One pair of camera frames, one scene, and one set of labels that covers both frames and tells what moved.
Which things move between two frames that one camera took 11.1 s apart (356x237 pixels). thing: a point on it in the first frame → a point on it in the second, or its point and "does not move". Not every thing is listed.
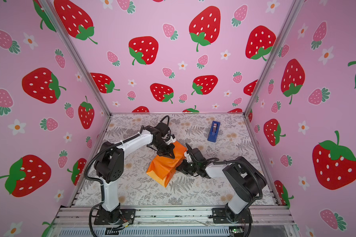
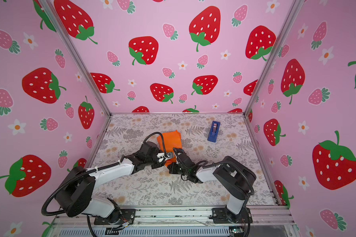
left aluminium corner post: x=78 y=53 does not move
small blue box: x=214 y=131 does not move
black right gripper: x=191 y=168 → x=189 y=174
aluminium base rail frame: x=271 y=220 does not move
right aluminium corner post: x=293 y=10 does not move
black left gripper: x=167 y=153 → x=157 y=165
